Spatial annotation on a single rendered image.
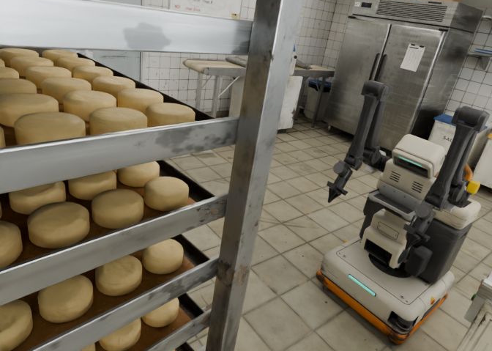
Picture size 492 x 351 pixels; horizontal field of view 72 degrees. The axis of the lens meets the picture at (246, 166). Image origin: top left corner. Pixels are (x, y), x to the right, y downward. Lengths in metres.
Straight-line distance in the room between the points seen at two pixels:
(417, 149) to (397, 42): 3.31
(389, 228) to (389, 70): 3.29
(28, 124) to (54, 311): 0.18
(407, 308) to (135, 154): 2.02
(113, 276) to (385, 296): 1.93
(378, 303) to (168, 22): 2.09
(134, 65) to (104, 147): 4.49
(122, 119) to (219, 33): 0.11
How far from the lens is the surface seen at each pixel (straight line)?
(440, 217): 2.25
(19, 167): 0.26
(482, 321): 1.53
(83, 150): 0.27
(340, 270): 2.30
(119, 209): 0.36
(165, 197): 0.38
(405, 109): 4.98
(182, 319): 0.52
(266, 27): 0.32
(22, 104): 0.36
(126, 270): 0.42
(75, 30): 0.25
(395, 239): 2.11
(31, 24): 0.24
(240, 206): 0.37
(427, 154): 1.87
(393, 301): 2.21
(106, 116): 0.33
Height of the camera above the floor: 1.61
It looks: 24 degrees down
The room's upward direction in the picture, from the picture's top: 9 degrees clockwise
